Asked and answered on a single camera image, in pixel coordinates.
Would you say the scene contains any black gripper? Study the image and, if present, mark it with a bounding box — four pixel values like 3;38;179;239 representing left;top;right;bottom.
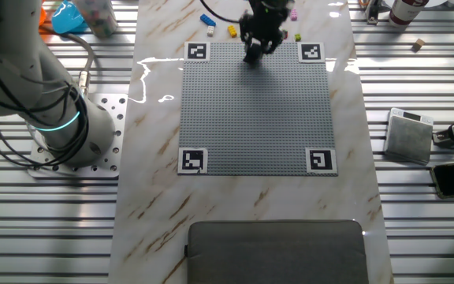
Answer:
239;0;292;55

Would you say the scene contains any silver digital scale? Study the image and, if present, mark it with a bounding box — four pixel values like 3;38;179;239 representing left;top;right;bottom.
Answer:
382;107;435;166

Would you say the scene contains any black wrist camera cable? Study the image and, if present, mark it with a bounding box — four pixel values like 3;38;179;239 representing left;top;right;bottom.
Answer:
199;0;247;24

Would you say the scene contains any grey metal bracket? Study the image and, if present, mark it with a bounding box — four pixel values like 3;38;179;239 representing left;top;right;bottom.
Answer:
364;0;384;25

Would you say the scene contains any red white bottle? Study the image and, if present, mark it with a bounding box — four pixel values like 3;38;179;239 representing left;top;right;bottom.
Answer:
388;0;430;28

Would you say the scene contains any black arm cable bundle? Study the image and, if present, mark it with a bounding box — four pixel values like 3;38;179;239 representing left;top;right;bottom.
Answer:
0;37;91;169

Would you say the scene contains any grey fabric pad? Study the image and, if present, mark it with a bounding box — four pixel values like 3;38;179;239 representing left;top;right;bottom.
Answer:
185;219;370;284

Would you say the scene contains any perforated metal robot base plate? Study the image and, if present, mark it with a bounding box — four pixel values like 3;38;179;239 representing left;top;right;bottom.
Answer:
27;93;128;179

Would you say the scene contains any grey robot conduit cable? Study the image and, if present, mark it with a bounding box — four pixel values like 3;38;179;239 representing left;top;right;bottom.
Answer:
41;29;96;97

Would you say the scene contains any grey Lego baseplate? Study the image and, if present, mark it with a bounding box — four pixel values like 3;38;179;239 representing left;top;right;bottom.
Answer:
177;41;339;178

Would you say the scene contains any clear plastic cup with bricks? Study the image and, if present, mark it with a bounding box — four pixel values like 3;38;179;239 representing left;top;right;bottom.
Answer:
73;0;119;39

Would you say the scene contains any blue toy shovel yellow handle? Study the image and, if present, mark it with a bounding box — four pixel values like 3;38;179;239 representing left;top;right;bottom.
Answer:
51;0;90;35

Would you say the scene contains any black white ArUco marker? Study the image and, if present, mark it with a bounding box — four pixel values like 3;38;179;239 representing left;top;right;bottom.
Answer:
177;147;209;175
297;42;326;64
184;41;211;63
305;147;338;175

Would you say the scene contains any blue Lego brick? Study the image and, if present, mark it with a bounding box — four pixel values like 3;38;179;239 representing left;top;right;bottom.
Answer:
199;13;218;28

